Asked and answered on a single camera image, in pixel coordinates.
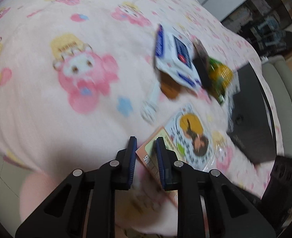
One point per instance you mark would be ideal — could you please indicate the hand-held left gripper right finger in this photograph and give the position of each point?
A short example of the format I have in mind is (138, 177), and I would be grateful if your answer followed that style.
(160, 164)

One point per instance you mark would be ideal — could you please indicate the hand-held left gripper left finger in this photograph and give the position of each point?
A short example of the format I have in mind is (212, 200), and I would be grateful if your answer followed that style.
(132, 163)

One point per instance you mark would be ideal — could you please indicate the orange edged cartoon packet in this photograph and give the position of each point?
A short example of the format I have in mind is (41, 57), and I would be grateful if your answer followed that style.
(190, 133)

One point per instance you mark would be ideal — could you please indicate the black cardboard box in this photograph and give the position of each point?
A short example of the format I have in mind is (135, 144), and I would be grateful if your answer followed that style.
(250, 109)

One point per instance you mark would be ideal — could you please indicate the white plastic fork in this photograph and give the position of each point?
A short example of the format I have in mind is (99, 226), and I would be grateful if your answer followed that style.
(150, 104)

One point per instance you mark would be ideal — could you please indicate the brown round object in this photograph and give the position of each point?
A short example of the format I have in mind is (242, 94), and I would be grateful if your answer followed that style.
(169, 89)

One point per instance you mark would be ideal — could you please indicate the grey padded headboard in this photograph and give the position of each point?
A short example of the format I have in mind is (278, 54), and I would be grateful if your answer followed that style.
(284, 91)

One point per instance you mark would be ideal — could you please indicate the dark brown snack packet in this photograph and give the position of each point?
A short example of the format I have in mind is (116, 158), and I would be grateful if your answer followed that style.
(200, 64)

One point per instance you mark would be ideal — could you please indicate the corn cob packet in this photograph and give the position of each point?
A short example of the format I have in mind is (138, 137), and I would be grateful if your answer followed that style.
(220, 74)

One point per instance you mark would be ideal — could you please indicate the white and blue packet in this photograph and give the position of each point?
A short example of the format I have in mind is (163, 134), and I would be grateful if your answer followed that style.
(172, 54)

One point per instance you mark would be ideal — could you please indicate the pink printed blanket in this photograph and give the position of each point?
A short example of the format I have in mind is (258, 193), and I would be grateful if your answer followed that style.
(36, 91)

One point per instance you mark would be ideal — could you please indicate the blue plush toy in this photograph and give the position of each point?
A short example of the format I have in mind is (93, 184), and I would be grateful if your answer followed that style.
(272, 32)

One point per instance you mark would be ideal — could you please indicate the dark glass cabinet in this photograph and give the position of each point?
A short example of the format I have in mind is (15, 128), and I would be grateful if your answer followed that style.
(260, 17)

